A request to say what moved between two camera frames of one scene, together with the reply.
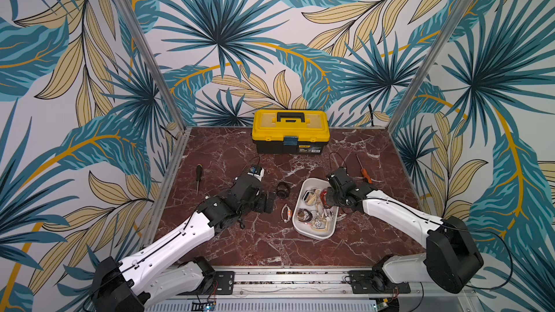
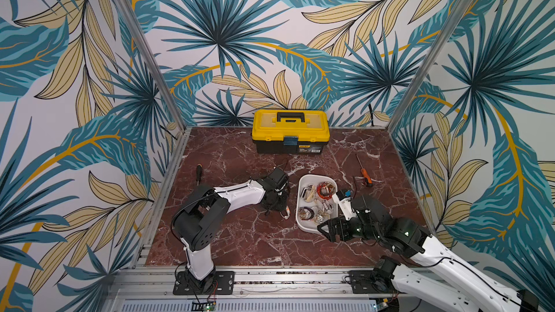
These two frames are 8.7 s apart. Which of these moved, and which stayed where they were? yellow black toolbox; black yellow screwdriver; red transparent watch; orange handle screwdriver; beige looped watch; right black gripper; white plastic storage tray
Moved: right black gripper; beige looped watch; red transparent watch
Stayed: white plastic storage tray; yellow black toolbox; black yellow screwdriver; orange handle screwdriver
